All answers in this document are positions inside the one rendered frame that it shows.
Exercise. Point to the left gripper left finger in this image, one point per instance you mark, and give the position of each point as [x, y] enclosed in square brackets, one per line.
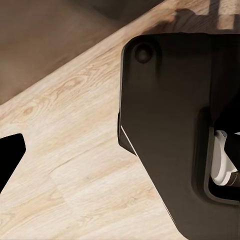
[12, 150]

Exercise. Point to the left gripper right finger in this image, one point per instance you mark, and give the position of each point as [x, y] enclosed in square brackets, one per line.
[232, 148]

